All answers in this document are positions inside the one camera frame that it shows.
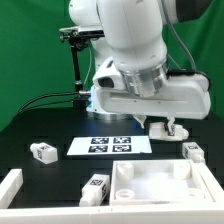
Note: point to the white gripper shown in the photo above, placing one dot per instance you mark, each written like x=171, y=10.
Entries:
x=182, y=96

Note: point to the camera on black stand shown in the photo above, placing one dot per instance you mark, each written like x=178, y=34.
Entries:
x=78, y=38

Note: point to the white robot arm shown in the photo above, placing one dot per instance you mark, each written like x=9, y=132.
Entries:
x=132, y=75

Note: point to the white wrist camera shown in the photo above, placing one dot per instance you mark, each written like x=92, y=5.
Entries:
x=107, y=76

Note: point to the white U-shaped fence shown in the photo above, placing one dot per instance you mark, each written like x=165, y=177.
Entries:
x=198, y=213

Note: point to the white square tabletop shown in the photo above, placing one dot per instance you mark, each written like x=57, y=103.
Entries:
x=143, y=182

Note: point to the white sheet with tags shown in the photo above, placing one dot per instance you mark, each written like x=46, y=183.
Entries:
x=109, y=145

